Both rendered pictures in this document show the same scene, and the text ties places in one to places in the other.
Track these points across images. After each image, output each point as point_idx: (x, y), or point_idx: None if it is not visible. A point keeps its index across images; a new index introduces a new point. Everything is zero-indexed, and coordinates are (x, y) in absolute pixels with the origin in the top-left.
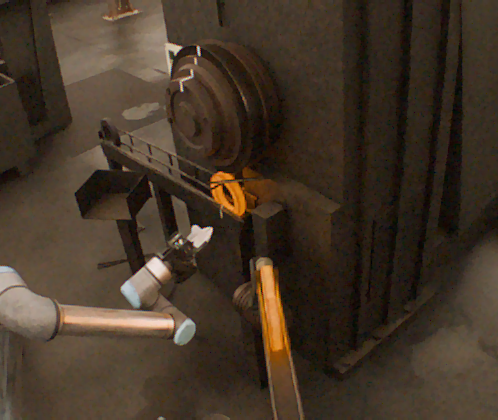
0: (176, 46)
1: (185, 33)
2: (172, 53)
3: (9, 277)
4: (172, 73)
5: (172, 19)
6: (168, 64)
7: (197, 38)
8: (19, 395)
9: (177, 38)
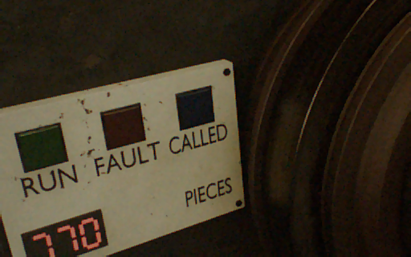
0: (63, 97)
1: (117, 19)
2: (56, 133)
3: None
4: (315, 120)
5: None
6: (8, 206)
7: (193, 13)
8: None
9: (54, 63)
